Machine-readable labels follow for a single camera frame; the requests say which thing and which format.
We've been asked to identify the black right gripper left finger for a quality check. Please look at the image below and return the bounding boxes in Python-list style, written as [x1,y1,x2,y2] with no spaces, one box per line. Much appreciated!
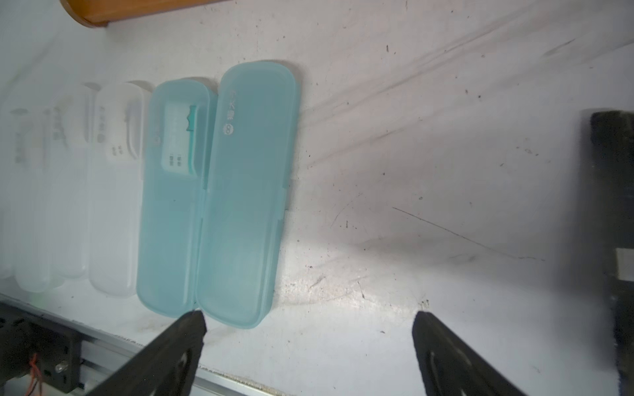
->
[90,310,206,396]

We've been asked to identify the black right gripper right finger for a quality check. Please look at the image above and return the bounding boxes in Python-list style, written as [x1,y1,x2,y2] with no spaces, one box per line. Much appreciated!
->
[412,311,523,396]

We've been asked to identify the wooden two-tier shelf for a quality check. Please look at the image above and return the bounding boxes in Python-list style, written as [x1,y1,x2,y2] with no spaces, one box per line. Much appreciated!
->
[59,0,217,28]

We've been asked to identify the black patterned pouch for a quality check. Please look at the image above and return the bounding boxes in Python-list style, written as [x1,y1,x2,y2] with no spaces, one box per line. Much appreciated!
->
[589,110,633,395]

